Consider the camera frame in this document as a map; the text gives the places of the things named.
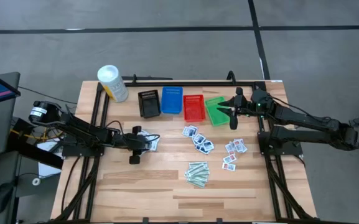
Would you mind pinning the white packet blue print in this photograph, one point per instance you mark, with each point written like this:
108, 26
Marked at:
186, 132
208, 145
193, 130
199, 138
202, 150

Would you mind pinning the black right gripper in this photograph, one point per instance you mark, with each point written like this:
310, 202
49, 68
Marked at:
244, 105

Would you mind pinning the white tape roll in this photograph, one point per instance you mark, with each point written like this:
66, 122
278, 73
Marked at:
33, 182

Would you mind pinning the black plastic basket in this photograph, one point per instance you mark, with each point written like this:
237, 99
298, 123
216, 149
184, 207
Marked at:
149, 107

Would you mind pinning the blue plastic basket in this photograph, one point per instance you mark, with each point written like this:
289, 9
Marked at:
171, 101

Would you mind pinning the green plastic basket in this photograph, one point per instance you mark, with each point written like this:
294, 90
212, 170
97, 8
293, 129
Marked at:
211, 107

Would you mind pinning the dark grey desk top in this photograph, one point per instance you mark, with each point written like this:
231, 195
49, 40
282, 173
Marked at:
5, 168

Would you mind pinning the black computer mouse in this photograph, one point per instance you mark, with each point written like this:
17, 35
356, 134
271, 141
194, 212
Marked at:
1, 197

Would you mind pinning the black stand beam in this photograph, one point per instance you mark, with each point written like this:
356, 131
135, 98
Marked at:
36, 154

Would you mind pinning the black table clamp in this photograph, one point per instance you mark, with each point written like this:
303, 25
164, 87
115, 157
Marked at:
145, 221
219, 221

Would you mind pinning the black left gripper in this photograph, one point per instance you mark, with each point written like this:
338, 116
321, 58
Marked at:
134, 143

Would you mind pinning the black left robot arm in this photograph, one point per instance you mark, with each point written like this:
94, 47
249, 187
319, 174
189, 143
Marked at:
79, 130

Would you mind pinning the black aluminium table frame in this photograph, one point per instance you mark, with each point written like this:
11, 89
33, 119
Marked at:
198, 83

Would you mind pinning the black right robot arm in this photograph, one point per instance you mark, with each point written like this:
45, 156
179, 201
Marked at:
306, 119

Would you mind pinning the pile of paper banknotes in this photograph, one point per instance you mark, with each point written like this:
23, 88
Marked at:
198, 184

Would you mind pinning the white wipes canister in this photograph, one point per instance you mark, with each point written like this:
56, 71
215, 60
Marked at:
114, 84

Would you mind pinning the red plastic basket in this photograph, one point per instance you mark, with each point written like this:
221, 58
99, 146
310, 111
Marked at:
194, 109

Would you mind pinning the white paper sheet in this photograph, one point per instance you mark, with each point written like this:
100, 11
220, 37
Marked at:
47, 170

